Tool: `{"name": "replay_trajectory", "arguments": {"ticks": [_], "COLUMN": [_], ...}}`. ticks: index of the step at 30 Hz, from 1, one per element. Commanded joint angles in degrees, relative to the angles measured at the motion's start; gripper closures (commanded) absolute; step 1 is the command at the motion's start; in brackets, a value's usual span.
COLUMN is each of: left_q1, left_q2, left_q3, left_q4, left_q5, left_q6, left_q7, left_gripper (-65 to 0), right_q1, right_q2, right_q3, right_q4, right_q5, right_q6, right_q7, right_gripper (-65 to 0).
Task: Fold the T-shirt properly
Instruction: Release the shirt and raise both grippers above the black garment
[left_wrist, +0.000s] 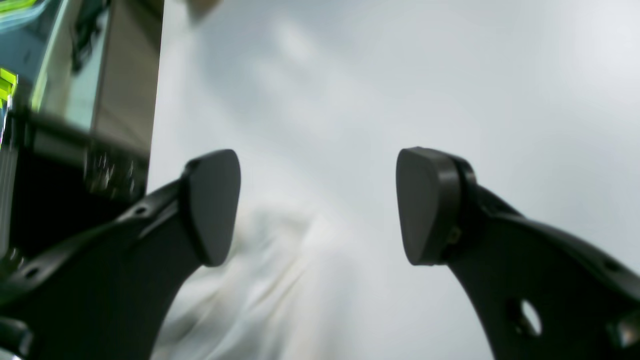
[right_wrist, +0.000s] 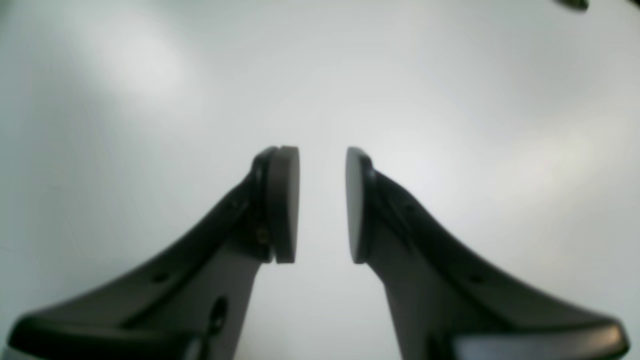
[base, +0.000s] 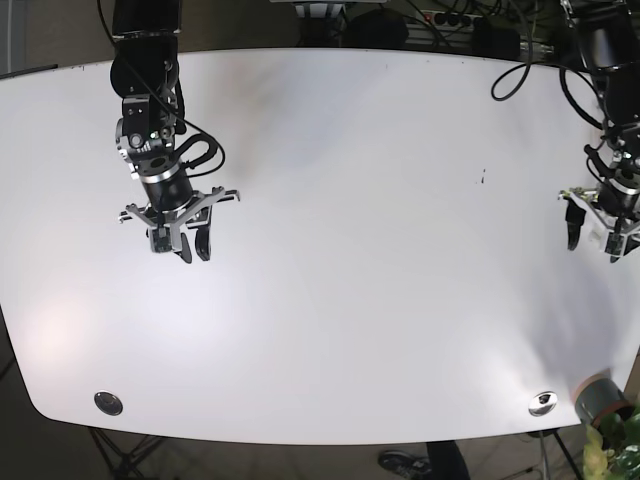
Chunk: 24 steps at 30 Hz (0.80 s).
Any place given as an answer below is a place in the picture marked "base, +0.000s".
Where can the grey plant pot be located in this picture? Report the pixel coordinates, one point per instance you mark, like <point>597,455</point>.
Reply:
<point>598,396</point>

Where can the right silver table grommet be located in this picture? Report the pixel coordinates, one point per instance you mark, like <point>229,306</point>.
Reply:
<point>542,403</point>

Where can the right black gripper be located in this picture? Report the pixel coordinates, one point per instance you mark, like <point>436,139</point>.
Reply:
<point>174,205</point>

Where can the silver table grommet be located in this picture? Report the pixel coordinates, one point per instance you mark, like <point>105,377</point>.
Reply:
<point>542,403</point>
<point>108,403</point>

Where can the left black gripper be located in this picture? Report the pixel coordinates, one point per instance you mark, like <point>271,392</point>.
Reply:
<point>607,215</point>

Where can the left silver table grommet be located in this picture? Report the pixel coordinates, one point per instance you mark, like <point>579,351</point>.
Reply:
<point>108,403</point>

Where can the green potted plant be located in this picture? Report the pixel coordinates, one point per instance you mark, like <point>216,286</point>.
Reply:
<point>612,450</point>

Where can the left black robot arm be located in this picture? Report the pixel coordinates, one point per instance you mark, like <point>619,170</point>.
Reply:
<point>608,51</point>

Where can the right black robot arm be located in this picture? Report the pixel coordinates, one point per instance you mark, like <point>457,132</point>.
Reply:
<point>151,135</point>

